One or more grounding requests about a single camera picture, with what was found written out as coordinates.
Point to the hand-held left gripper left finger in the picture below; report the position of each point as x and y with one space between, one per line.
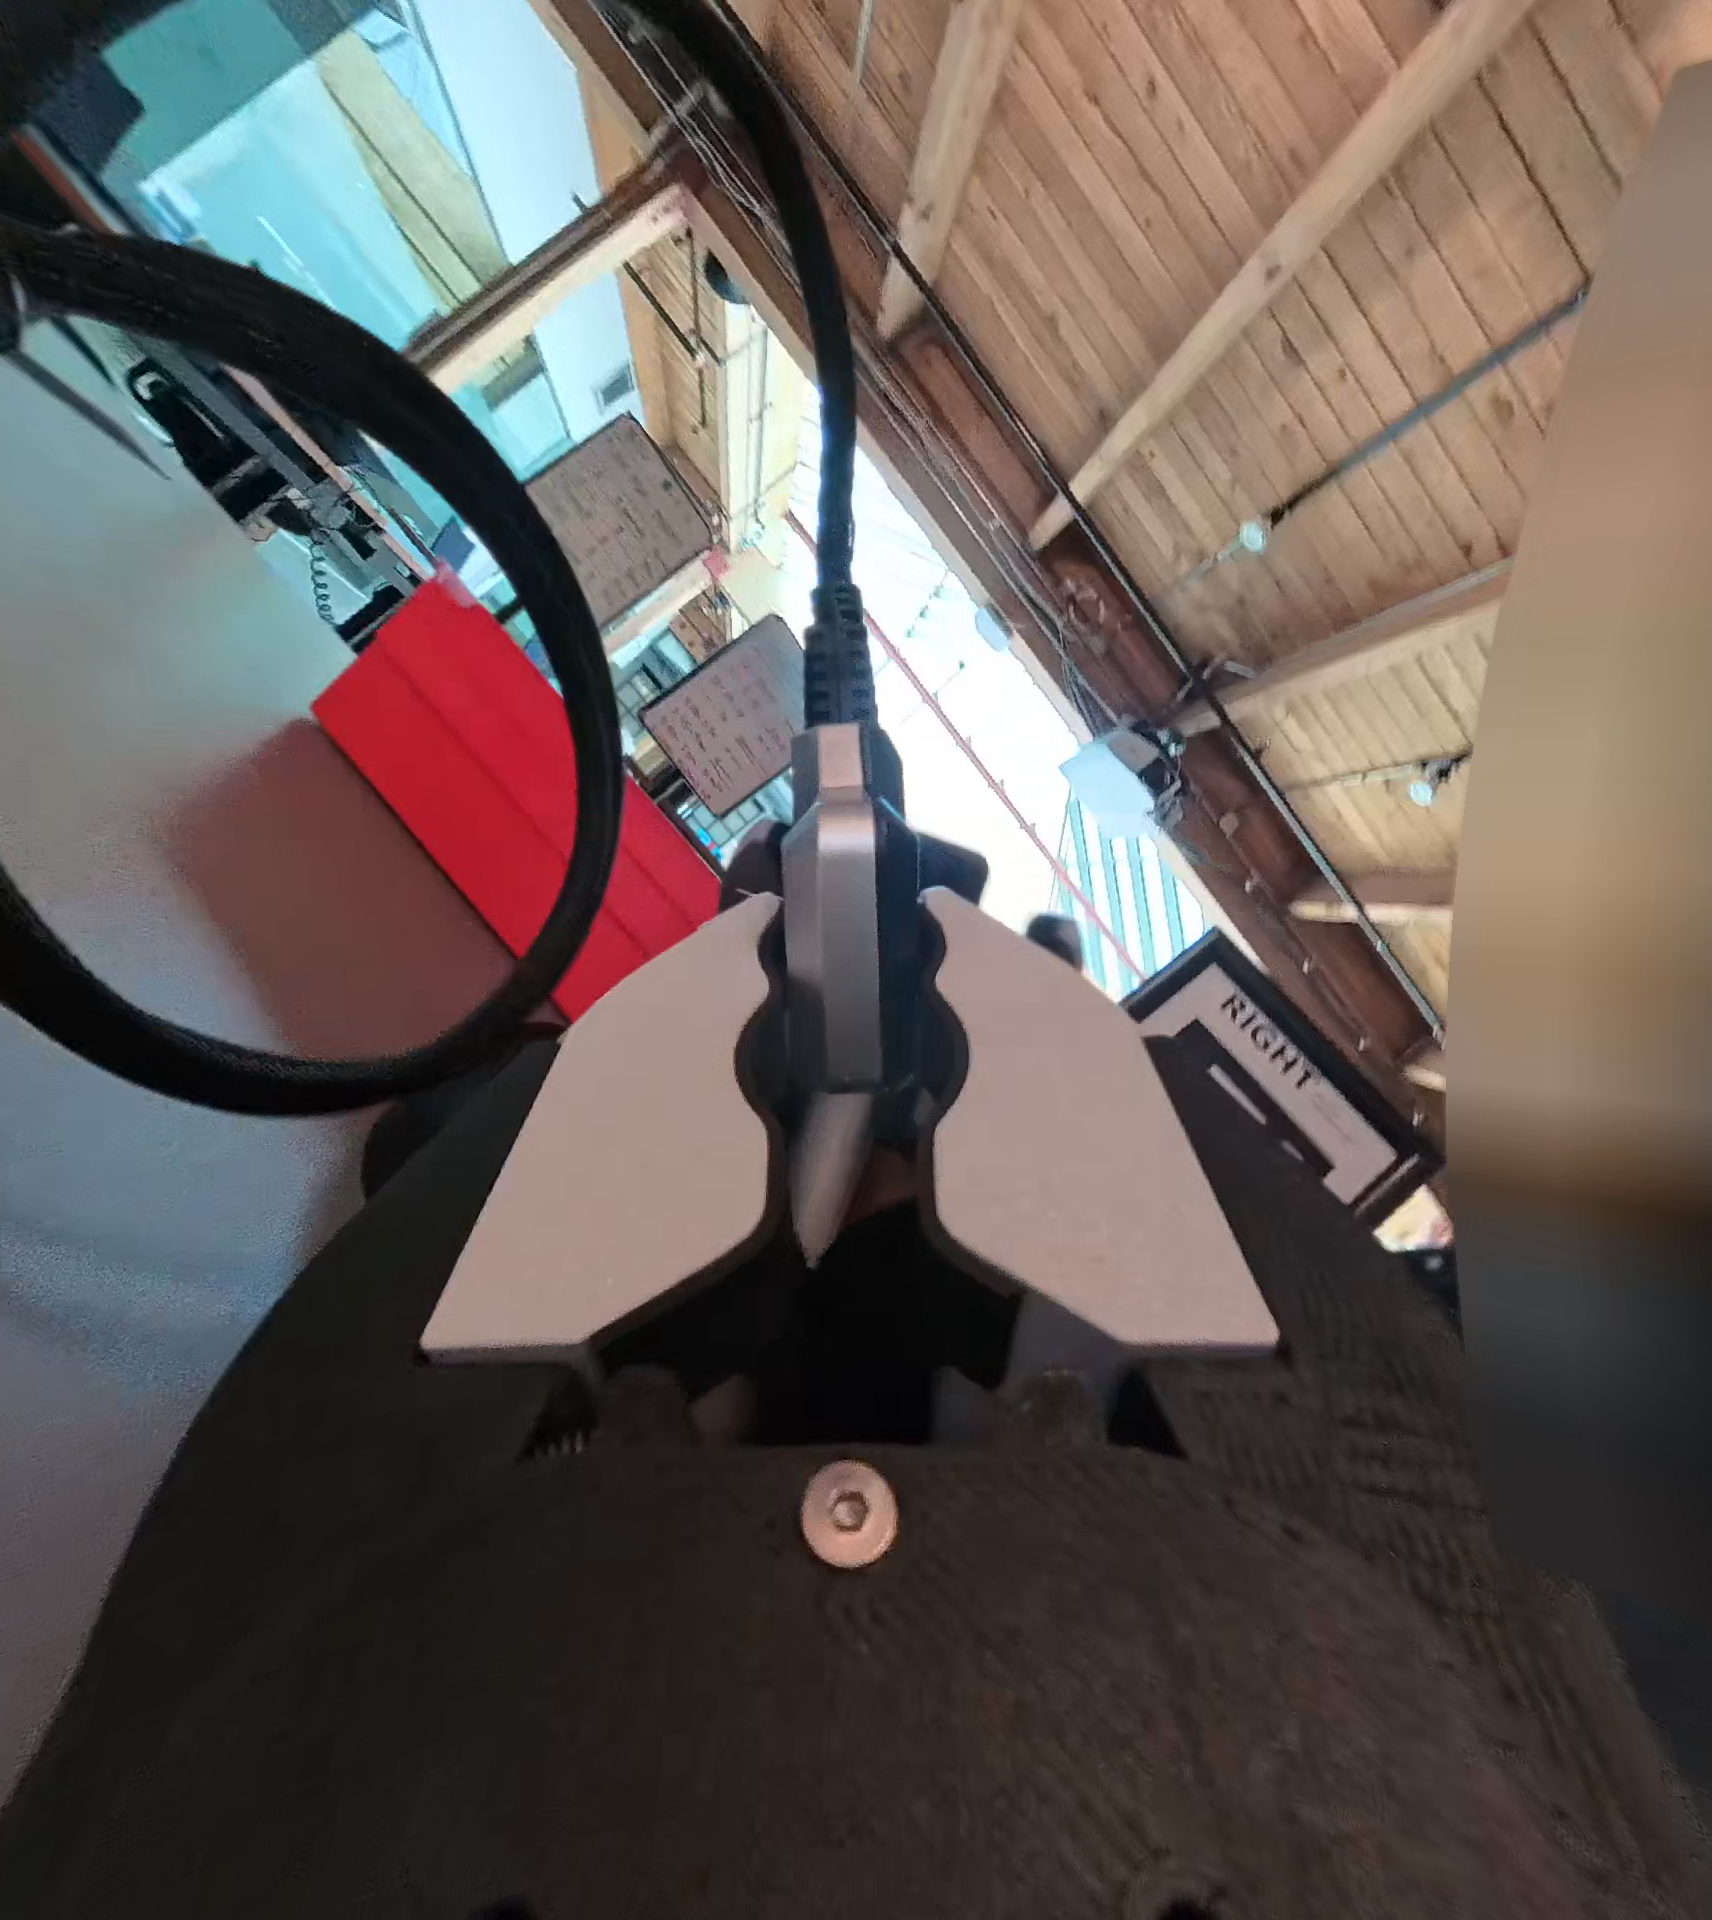
601 1185

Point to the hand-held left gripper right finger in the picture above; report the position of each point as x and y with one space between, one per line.
1097 1185

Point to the red plastic bin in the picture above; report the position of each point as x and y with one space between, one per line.
497 781

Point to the black white tag sign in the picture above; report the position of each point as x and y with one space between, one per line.
1245 1033

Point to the white ceiling projector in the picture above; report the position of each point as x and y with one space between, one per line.
1117 781

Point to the whiteboard on stand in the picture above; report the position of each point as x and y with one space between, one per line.
627 518
730 713

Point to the black zip tie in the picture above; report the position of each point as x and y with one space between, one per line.
41 356

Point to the black dome camera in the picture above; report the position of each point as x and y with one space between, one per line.
719 281

